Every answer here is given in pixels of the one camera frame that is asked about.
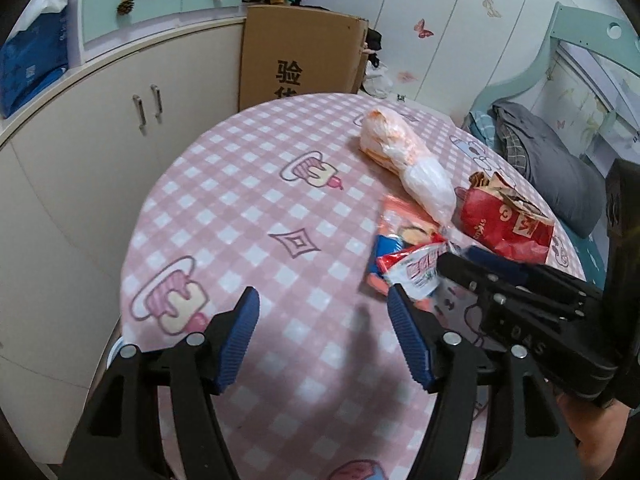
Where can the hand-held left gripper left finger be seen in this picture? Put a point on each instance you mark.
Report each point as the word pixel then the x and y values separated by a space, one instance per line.
pixel 240 340

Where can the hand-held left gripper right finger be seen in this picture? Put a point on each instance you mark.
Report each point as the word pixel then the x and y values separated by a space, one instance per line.
pixel 410 340

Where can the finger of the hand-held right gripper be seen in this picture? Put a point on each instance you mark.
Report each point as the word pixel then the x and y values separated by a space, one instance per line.
pixel 465 275
pixel 505 266

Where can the red and white snack packet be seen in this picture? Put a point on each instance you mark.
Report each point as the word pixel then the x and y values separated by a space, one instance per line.
pixel 420 270

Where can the red paper bag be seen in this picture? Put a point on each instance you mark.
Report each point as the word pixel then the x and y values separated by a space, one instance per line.
pixel 495 220

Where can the orange snack packet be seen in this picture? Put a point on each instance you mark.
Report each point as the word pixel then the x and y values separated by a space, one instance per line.
pixel 400 220

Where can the translucent orange white plastic bag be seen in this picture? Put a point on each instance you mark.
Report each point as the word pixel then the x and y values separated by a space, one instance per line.
pixel 395 145

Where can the person's right forearm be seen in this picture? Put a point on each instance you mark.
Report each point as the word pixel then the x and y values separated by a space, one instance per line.
pixel 595 440

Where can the teal candy print bed sheet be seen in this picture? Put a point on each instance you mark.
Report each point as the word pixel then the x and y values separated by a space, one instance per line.
pixel 585 255

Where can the grey quilt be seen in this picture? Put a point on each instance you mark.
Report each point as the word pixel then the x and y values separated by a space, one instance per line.
pixel 560 170

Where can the blue checked pillow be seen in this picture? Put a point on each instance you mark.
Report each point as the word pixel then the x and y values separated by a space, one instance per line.
pixel 482 125

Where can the white wardrobe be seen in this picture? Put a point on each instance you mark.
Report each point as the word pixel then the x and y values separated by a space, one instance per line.
pixel 450 60

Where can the white low cabinet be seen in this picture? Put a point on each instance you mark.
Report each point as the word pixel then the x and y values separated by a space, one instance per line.
pixel 75 185

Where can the pink butterfly sticker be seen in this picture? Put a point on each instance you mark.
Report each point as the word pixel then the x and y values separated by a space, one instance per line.
pixel 423 28

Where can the black cloth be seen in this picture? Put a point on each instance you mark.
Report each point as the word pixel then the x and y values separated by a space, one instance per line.
pixel 374 40

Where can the beige butterfly sticker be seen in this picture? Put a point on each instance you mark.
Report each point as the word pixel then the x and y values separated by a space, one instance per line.
pixel 491 6

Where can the large cardboard box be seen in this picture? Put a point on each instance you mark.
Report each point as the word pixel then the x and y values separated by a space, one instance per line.
pixel 300 45

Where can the blue plastic package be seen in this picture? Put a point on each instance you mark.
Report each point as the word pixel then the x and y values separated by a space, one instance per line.
pixel 30 60

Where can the teal bunk bed frame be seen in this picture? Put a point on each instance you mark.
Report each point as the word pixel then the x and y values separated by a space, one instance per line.
pixel 575 25

